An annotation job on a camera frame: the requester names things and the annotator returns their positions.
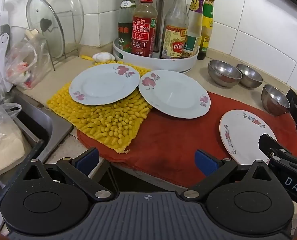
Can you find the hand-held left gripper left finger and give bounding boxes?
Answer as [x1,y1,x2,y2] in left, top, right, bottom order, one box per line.
[22,147,115,202]

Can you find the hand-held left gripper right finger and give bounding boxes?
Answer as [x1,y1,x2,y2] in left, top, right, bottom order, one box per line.
[182,149,276,202]

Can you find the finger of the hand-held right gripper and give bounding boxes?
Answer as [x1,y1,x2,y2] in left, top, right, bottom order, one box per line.
[258,133,297,162]

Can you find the white plate small multicolour flowers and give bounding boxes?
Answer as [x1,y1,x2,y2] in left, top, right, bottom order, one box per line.
[219,109,278,162]

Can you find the stainless steel bowl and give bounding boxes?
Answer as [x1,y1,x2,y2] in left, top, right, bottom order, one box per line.
[208,60,243,88]
[236,64,263,88]
[261,84,291,117]

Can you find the white plate pink flowers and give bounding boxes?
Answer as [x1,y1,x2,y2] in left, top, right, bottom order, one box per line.
[68,63,140,106]
[138,70,211,119]

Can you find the red cloth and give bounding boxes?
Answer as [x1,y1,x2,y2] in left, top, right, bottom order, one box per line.
[76,91,297,188]

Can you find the yellow chenille mat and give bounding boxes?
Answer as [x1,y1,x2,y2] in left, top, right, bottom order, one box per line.
[46,60,154,154]

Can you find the stainless steel sink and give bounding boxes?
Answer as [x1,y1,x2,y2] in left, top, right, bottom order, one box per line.
[0,94,74,214]

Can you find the plastic bag of white powder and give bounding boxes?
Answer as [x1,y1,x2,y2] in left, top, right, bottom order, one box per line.
[0,89,32,175]

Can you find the white rotating condiment rack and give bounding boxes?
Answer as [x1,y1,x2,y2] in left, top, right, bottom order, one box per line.
[113,0,206,74]

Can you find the clear plastic bag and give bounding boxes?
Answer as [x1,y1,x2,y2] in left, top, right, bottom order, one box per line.
[5,36,51,90]

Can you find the soy sauce bottle red label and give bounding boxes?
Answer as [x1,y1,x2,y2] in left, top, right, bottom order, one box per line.
[132,0,158,58]

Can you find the dark sauce bottle green label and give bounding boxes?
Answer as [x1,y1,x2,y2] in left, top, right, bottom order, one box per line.
[197,0,215,60]

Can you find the purple label oil bottle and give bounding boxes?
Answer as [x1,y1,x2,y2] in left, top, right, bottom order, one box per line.
[182,0,206,55]

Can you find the yellow cap vinegar bottle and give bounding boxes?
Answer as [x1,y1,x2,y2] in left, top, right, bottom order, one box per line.
[162,0,190,60]

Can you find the large glass pot lid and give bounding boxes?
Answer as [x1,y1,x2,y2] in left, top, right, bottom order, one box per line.
[45,0,84,53]

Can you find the small glass pot lid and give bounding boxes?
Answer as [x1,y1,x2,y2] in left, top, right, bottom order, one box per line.
[26,0,65,59]

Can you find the white dish brush yellow handle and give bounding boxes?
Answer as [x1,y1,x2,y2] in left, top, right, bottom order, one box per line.
[81,52,116,62]

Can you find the wire lid rack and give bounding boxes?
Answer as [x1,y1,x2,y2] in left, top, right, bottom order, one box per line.
[40,10,80,71]

